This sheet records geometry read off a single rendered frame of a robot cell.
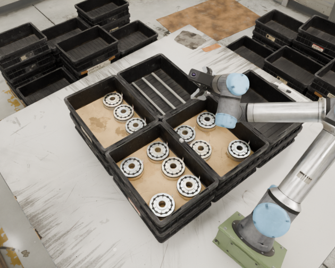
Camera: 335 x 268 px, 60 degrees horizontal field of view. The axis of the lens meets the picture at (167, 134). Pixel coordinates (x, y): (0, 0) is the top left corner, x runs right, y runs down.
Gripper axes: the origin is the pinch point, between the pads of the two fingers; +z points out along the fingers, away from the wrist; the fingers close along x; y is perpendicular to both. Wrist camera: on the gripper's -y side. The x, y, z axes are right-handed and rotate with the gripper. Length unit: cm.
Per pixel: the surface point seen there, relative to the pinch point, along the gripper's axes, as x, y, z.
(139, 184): -51, -8, -6
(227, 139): -18.5, 26.1, -0.3
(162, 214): -55, 0, -21
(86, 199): -69, -25, 9
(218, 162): -30.0, 21.7, -7.8
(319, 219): -36, 69, -27
